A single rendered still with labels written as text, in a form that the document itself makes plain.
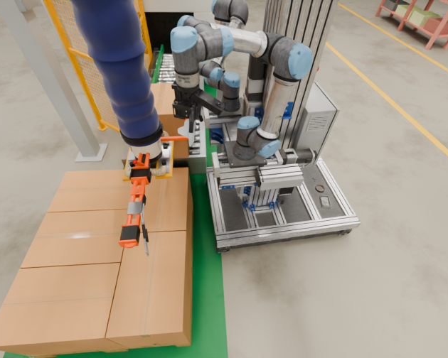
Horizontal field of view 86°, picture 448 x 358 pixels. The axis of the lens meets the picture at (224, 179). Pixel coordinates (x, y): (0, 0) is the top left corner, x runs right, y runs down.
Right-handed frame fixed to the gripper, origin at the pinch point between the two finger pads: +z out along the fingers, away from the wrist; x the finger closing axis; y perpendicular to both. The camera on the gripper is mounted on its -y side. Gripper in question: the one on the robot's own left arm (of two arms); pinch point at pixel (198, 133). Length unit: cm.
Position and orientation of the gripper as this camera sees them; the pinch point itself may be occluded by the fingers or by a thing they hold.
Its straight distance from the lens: 94.3
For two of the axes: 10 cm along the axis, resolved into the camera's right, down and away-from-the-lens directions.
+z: -0.2, 6.5, 7.6
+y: -9.8, -1.7, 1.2
